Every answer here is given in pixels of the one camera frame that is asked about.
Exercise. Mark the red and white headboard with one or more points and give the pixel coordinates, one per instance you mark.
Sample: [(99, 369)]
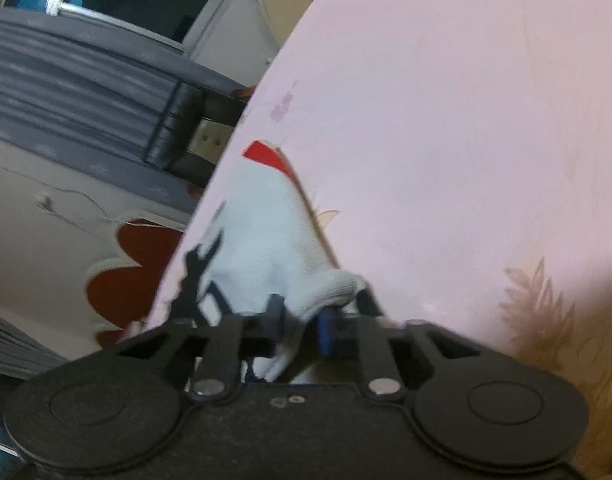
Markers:
[(123, 296)]

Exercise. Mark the black leather office chair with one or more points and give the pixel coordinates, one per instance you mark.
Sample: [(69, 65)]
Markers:
[(191, 133)]

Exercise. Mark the pink floral bed quilt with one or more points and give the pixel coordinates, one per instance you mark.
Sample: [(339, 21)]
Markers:
[(461, 152)]

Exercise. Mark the white striped cat sweater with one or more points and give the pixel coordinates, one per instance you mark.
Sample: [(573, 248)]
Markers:
[(263, 243)]

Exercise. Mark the grey blue curtain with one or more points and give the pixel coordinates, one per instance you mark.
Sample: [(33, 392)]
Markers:
[(88, 97)]

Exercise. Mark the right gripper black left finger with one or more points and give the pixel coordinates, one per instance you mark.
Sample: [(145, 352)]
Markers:
[(237, 339)]

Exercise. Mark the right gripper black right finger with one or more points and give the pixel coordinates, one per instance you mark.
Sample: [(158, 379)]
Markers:
[(360, 338)]

